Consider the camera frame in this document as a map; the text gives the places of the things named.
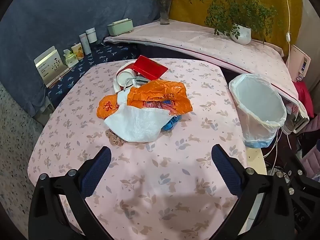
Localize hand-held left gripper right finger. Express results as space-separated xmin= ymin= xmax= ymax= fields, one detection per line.
xmin=211 ymin=144 xmax=288 ymax=240

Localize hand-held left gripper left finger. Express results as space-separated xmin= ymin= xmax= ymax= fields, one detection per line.
xmin=29 ymin=146 xmax=118 ymax=240

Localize small brown fuzzy item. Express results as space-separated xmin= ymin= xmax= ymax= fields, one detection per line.
xmin=105 ymin=129 xmax=124 ymax=145

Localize white bin with plastic liner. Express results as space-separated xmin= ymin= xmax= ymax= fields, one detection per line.
xmin=229 ymin=74 xmax=287 ymax=148

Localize white plastic bag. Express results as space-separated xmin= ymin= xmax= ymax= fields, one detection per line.
xmin=104 ymin=90 xmax=168 ymax=142

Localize blue plastic bag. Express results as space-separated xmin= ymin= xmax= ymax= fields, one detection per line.
xmin=160 ymin=100 xmax=184 ymax=132

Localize orange plastic bag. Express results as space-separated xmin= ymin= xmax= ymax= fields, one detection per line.
xmin=97 ymin=79 xmax=193 ymax=119

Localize red and white paper cup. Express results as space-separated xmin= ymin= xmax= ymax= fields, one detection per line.
xmin=114 ymin=60 xmax=150 ymax=93

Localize white tissue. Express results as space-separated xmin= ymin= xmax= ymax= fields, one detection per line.
xmin=124 ymin=76 xmax=150 ymax=88

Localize red paper box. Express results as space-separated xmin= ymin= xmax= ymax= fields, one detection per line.
xmin=132 ymin=55 xmax=168 ymax=80

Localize cream round stool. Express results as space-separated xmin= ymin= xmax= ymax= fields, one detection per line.
xmin=246 ymin=147 xmax=267 ymax=175

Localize pink padded jacket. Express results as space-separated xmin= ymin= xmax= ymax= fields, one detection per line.
xmin=300 ymin=145 xmax=320 ymax=180

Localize pink floral tablecloth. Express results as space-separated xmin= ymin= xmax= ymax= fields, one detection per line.
xmin=27 ymin=58 xmax=250 ymax=240

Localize white appliance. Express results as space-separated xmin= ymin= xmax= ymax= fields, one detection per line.
xmin=282 ymin=102 xmax=310 ymax=134

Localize red cloth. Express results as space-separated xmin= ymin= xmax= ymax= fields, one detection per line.
xmin=294 ymin=81 xmax=315 ymax=118

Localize white card stand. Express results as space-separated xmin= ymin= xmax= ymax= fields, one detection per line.
xmin=34 ymin=46 xmax=70 ymax=88

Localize green tissue pack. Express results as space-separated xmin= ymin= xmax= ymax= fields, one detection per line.
xmin=62 ymin=49 xmax=77 ymax=68

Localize dark blue floral cloth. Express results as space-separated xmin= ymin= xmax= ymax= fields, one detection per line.
xmin=46 ymin=42 xmax=140 ymax=103

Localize orange printed can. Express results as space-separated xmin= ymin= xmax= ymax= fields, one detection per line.
xmin=71 ymin=42 xmax=84 ymax=60

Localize tall white bottle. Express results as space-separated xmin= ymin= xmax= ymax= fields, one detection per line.
xmin=79 ymin=33 xmax=91 ymax=55

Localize pink speckled cloth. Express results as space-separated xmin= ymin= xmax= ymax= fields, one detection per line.
xmin=104 ymin=20 xmax=300 ymax=105

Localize pink device with display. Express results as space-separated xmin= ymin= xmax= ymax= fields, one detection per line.
xmin=287 ymin=44 xmax=312 ymax=83

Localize white plant pot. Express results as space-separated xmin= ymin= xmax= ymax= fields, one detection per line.
xmin=230 ymin=24 xmax=252 ymax=45

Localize white round jar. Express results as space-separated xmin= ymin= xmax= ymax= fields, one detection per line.
xmin=85 ymin=27 xmax=98 ymax=43

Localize mint green box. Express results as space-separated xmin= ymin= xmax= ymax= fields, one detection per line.
xmin=107 ymin=18 xmax=133 ymax=36

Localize mustard yellow cloth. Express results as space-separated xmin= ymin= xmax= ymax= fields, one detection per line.
xmin=170 ymin=0 xmax=304 ymax=57

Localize green leafy plant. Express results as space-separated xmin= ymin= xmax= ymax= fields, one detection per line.
xmin=189 ymin=0 xmax=284 ymax=45

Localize blue grey blanket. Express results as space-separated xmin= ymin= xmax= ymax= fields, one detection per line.
xmin=0 ymin=0 xmax=173 ymax=124

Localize white cables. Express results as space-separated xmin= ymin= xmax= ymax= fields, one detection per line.
xmin=265 ymin=127 xmax=293 ymax=175

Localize white cable with switch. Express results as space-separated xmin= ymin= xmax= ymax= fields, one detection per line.
xmin=282 ymin=0 xmax=293 ymax=63

